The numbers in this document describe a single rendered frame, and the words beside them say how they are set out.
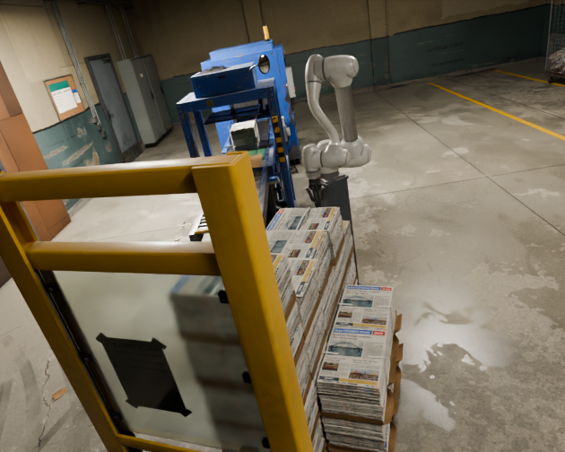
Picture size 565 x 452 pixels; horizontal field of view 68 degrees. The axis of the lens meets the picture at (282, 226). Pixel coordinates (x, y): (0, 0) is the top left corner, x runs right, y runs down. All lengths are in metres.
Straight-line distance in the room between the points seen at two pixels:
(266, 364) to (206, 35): 10.95
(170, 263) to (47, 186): 0.33
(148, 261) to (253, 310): 0.27
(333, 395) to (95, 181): 1.47
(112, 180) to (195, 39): 10.84
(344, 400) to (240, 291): 1.25
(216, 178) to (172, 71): 11.16
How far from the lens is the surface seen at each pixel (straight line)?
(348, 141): 2.87
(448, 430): 2.61
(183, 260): 0.96
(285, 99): 6.47
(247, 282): 0.89
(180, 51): 11.83
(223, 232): 0.85
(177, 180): 0.86
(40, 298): 1.33
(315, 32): 11.56
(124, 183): 0.94
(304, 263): 1.92
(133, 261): 1.05
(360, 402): 2.06
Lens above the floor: 2.07
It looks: 26 degrees down
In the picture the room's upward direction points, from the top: 11 degrees counter-clockwise
